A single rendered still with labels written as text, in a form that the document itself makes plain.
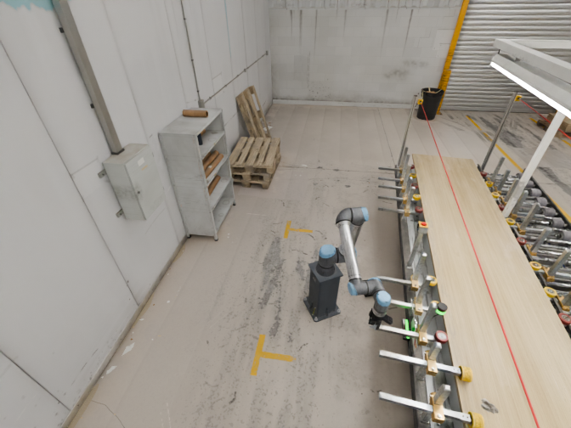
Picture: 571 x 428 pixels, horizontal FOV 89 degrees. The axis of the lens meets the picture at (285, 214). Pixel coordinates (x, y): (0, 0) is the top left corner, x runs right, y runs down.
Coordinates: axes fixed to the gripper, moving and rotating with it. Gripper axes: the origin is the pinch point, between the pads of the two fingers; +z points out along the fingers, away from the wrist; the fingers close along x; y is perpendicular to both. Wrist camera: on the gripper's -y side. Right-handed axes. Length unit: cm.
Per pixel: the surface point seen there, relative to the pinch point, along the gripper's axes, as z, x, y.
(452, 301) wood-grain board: -9, -32, -53
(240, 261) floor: 87, -109, 156
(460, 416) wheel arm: -15, 50, -41
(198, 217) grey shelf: 49, -135, 223
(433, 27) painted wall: -119, -811, -102
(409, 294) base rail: 12, -49, -29
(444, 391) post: -32, 47, -29
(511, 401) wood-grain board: -9, 32, -73
